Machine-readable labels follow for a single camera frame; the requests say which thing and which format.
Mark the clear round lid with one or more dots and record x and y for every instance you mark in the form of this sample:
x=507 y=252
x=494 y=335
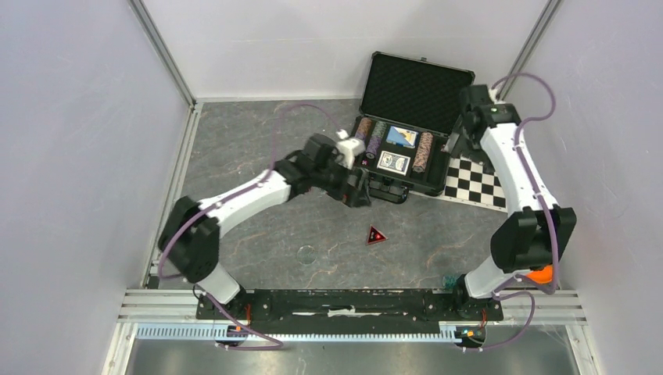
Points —
x=306 y=255

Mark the red triangular card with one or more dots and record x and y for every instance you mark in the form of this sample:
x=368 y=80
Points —
x=375 y=236

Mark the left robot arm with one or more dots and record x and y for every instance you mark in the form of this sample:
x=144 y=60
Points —
x=191 y=237

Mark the blue card deck in case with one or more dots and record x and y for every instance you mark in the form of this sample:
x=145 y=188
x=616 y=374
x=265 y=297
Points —
x=394 y=163

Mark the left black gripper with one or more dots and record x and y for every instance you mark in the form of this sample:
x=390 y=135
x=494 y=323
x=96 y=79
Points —
x=355 y=197

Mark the pink chip stack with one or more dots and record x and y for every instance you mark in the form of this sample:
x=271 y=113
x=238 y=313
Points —
x=423 y=152

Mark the brown chip stack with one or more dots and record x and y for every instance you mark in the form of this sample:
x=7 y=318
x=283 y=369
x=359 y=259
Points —
x=363 y=128

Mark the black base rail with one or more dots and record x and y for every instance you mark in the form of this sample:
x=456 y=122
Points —
x=358 y=311

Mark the purple chip stack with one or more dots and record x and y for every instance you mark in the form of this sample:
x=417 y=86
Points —
x=373 y=147

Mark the blue card deck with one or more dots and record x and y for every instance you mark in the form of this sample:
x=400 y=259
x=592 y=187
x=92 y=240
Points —
x=402 y=137
x=394 y=163

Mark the black white checkered board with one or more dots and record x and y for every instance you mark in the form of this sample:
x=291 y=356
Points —
x=470 y=183

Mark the black poker set case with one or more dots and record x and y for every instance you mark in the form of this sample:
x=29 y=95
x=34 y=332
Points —
x=417 y=95

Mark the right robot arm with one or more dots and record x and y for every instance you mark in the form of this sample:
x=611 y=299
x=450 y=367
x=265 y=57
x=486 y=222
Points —
x=529 y=245

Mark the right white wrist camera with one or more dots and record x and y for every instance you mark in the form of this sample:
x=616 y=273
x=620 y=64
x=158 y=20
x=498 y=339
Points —
x=494 y=95

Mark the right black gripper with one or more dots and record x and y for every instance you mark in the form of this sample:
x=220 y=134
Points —
x=456 y=135

